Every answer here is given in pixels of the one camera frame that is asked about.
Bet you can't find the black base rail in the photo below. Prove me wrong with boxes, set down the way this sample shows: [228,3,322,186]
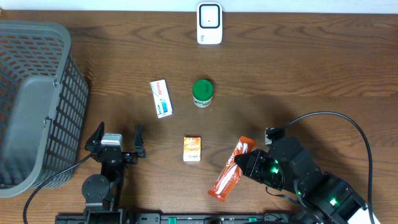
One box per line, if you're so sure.
[54,212,290,224]

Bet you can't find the grey plastic basket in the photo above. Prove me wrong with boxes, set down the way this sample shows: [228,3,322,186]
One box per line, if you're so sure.
[1,21,89,198]

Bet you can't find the orange Top candy bar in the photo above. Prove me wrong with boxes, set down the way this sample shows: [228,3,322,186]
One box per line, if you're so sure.
[208,136,257,202]

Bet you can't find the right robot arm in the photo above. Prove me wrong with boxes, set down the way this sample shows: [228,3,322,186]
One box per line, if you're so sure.
[234,137,376,223]

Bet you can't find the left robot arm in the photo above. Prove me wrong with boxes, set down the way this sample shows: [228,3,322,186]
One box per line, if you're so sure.
[81,122,146,224]

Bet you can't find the green lidded jar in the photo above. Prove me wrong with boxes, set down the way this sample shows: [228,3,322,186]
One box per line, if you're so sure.
[192,80,214,108]

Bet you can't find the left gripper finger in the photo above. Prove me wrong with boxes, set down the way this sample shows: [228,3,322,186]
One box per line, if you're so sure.
[85,121,104,146]
[134,126,146,157]

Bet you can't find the small orange box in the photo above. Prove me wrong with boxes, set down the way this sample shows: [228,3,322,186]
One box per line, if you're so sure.
[183,137,201,162]

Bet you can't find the left black cable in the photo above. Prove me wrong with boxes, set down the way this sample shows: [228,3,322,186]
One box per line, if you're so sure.
[22,152,94,224]

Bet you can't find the black cable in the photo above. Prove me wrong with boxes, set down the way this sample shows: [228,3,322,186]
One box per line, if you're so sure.
[22,152,94,224]
[281,111,374,218]

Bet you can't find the right black cable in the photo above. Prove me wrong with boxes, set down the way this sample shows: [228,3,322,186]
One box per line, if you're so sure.
[281,111,374,218]

